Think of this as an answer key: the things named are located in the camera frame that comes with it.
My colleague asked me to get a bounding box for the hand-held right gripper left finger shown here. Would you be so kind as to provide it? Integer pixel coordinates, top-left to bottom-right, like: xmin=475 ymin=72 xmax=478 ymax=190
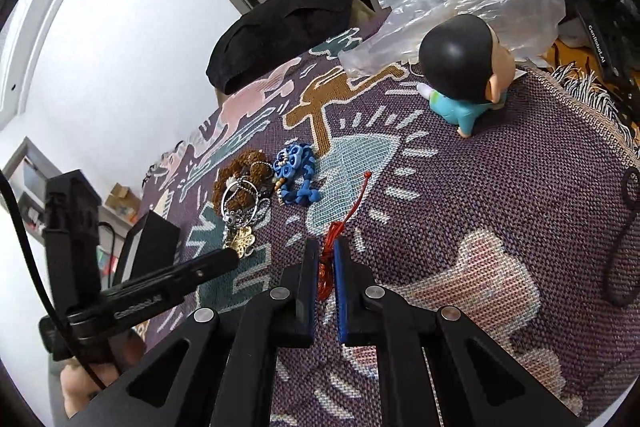
xmin=65 ymin=238 xmax=321 ymax=427

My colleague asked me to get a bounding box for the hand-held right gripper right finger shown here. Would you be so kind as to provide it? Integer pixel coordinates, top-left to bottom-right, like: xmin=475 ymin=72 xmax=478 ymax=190
xmin=333 ymin=237 xmax=585 ymax=427

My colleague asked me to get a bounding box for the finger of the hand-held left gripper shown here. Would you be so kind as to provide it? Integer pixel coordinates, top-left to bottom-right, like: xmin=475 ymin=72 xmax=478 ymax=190
xmin=101 ymin=248 xmax=242 ymax=303

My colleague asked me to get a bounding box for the red string bracelet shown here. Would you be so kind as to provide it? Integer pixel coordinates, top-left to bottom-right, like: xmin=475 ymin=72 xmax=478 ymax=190
xmin=317 ymin=172 xmax=374 ymax=301

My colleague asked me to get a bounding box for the black jewelry box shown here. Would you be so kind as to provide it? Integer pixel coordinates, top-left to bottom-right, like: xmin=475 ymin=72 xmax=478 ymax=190
xmin=111 ymin=211 xmax=182 ymax=289

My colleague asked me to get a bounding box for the brown bead bracelet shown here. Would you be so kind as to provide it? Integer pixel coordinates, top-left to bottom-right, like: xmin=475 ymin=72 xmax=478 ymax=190
xmin=212 ymin=150 xmax=276 ymax=219

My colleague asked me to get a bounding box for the person's left hand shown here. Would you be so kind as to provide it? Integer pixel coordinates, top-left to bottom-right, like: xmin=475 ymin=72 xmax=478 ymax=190
xmin=60 ymin=328 xmax=147 ymax=414

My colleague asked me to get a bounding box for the gold flower charm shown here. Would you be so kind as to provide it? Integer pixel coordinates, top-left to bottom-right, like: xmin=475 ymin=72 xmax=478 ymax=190
xmin=222 ymin=224 xmax=259 ymax=258

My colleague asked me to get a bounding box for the cardboard box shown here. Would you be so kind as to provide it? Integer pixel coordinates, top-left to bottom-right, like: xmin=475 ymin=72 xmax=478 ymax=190
xmin=101 ymin=183 xmax=139 ymax=224

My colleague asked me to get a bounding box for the white shelf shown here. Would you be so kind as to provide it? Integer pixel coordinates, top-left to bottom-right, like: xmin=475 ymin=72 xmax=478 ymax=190
xmin=0 ymin=137 xmax=67 ymax=239

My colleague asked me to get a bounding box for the printed woven blanket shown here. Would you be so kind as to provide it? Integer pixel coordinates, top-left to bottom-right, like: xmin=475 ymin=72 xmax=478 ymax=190
xmin=131 ymin=14 xmax=640 ymax=427

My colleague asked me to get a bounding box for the black cloth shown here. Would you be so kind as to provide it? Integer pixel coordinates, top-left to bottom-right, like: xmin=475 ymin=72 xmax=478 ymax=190
xmin=206 ymin=0 xmax=374 ymax=96

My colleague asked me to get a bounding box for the black-haired cartoon figurine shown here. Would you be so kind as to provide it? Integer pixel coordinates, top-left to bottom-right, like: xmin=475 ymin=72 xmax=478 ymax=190
xmin=417 ymin=14 xmax=517 ymax=139

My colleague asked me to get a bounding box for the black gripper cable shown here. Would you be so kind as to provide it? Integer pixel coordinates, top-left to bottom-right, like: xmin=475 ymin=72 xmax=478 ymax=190
xmin=0 ymin=169 xmax=109 ymax=391

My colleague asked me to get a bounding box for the silver bangle with chains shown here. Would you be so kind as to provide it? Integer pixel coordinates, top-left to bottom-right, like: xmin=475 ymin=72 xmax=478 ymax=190
xmin=221 ymin=178 xmax=272 ymax=229

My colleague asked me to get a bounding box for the black looped cable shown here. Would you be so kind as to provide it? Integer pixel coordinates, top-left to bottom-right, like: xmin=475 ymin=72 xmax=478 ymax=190
xmin=603 ymin=167 xmax=640 ymax=308

